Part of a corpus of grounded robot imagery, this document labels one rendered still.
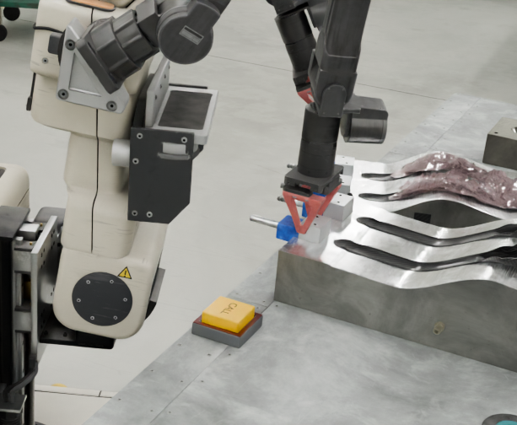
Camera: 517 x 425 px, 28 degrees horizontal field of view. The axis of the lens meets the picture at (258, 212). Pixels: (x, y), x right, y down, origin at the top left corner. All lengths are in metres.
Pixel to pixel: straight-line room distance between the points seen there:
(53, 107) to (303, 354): 0.57
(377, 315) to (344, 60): 0.39
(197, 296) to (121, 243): 1.61
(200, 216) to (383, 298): 2.37
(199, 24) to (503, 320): 0.61
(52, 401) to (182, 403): 0.95
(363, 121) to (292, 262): 0.24
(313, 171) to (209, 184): 2.60
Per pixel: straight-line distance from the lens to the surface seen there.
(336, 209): 1.75
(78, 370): 2.95
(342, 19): 1.51
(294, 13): 1.90
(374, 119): 1.61
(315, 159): 1.61
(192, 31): 1.45
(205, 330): 1.54
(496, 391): 1.53
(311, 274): 1.62
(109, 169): 1.74
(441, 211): 1.90
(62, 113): 1.71
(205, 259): 3.58
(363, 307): 1.61
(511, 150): 2.37
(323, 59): 1.53
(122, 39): 1.48
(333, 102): 1.56
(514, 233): 1.68
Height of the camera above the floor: 1.59
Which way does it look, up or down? 24 degrees down
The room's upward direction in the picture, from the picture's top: 5 degrees clockwise
